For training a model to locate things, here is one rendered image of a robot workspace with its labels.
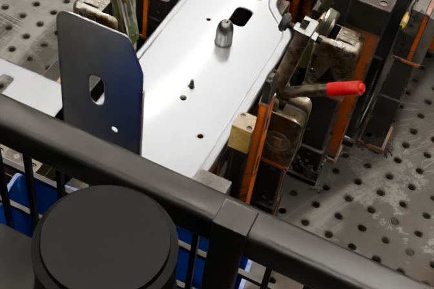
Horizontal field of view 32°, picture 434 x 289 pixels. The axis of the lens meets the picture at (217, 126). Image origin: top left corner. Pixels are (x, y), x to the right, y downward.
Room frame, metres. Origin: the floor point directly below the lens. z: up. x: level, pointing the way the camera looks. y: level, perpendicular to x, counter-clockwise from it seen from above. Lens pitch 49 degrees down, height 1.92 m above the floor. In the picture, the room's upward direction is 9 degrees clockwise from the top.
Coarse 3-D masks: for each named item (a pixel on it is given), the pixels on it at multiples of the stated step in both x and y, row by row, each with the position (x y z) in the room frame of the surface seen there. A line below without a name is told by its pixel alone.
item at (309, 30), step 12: (288, 12) 0.84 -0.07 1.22; (288, 24) 0.82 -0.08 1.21; (300, 24) 0.83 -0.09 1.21; (312, 24) 0.82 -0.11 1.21; (300, 36) 0.80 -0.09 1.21; (312, 36) 0.81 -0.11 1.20; (288, 48) 0.81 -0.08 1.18; (300, 48) 0.80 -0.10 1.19; (288, 60) 0.80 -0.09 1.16; (288, 72) 0.80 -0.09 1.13; (276, 96) 0.81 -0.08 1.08
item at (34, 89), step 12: (0, 60) 0.86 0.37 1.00; (0, 72) 0.83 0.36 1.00; (12, 72) 0.83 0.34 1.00; (24, 72) 0.84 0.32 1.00; (12, 84) 0.81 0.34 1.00; (24, 84) 0.81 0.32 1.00; (36, 84) 0.82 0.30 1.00; (48, 84) 0.82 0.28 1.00; (60, 84) 0.83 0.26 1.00; (12, 96) 0.78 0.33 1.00; (24, 96) 0.79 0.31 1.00; (36, 96) 0.79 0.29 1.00; (48, 96) 0.80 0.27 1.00; (60, 96) 0.80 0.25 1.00; (36, 108) 0.77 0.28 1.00; (48, 108) 0.77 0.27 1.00; (60, 108) 0.78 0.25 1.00
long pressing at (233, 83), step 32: (192, 0) 1.08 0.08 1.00; (224, 0) 1.10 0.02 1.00; (256, 0) 1.11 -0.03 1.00; (160, 32) 0.99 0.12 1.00; (192, 32) 1.00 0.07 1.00; (256, 32) 1.03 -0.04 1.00; (288, 32) 1.04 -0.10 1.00; (160, 64) 0.91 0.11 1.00; (192, 64) 0.92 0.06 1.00; (224, 64) 0.93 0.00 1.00; (256, 64) 0.95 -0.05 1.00; (160, 96) 0.84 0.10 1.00; (192, 96) 0.85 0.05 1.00; (224, 96) 0.86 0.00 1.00; (256, 96) 0.87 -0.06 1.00; (160, 128) 0.77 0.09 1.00; (192, 128) 0.78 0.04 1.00; (224, 128) 0.79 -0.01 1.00; (160, 160) 0.71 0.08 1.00; (192, 160) 0.72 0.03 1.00
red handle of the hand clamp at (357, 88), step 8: (288, 88) 0.82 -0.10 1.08; (296, 88) 0.81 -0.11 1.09; (304, 88) 0.81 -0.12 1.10; (312, 88) 0.81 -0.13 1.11; (320, 88) 0.80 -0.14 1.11; (328, 88) 0.79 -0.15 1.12; (336, 88) 0.79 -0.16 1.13; (344, 88) 0.79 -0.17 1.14; (352, 88) 0.78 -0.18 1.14; (360, 88) 0.78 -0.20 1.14; (288, 96) 0.81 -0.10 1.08; (296, 96) 0.81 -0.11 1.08; (304, 96) 0.80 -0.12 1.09; (312, 96) 0.80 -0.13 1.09; (320, 96) 0.80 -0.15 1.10; (328, 96) 0.79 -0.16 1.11; (336, 96) 0.79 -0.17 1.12
